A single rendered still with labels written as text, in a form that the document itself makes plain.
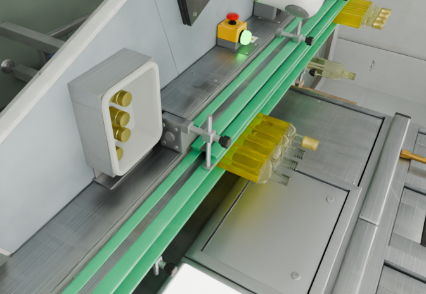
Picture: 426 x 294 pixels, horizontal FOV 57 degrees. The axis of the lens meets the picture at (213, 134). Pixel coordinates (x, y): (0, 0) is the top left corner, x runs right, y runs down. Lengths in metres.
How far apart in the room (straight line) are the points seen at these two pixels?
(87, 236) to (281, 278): 0.47
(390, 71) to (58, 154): 6.88
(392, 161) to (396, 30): 5.80
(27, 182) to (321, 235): 0.74
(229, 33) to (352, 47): 6.19
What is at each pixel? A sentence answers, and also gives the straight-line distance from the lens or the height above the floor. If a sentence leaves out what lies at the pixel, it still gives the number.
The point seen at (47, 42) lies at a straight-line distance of 1.40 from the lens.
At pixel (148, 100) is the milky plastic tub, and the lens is 0.93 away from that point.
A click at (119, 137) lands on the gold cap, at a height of 0.81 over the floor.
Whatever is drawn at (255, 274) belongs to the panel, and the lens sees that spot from 1.04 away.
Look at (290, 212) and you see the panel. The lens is 1.16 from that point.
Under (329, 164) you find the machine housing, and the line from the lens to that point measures 1.39.
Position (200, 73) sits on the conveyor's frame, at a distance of 1.16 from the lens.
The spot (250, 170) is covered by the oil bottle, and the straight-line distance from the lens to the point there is 1.06.
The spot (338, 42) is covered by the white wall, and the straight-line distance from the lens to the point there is 7.41.
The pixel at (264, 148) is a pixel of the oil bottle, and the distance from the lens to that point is 1.10.
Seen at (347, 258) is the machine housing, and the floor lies 1.34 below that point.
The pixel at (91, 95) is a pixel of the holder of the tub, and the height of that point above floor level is 0.81.
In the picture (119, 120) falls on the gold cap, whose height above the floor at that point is 0.81.
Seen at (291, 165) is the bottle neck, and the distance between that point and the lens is 1.10.
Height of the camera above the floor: 1.30
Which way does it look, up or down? 21 degrees down
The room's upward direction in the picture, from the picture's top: 111 degrees clockwise
